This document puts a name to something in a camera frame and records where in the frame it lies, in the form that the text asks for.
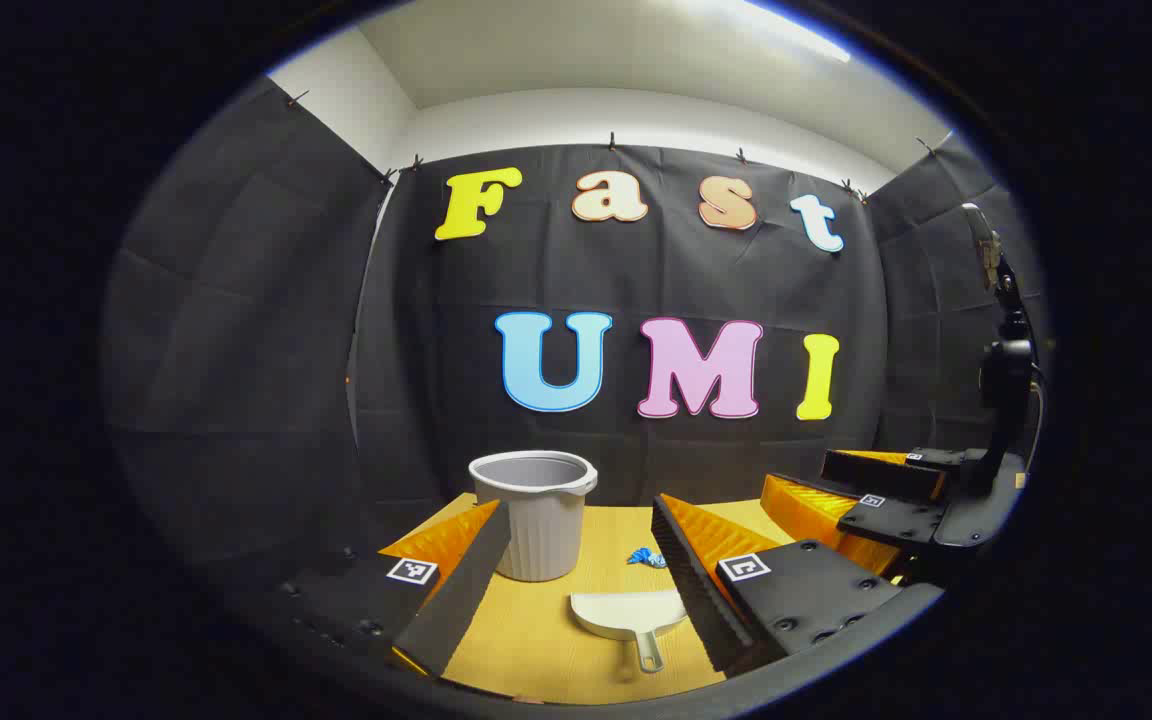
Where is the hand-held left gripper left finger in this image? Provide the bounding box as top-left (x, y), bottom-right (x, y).
top-left (256, 498), bottom-right (515, 679)

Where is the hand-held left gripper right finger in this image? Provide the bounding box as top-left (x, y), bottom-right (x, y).
top-left (649, 493), bottom-right (945, 677)

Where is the white plastic dustpan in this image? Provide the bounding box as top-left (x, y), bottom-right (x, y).
top-left (569, 588), bottom-right (689, 674)

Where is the grey ribbed garbage bin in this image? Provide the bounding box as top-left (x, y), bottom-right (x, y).
top-left (468, 450), bottom-right (599, 583)

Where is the yellow wooden desktop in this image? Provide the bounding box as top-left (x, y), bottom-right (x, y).
top-left (376, 490), bottom-right (907, 706)

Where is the black backdrop cloth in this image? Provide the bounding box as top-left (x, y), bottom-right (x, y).
top-left (101, 75), bottom-right (1052, 601)

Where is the row of black cloth clips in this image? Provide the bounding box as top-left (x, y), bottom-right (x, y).
top-left (286, 90), bottom-right (937, 196)

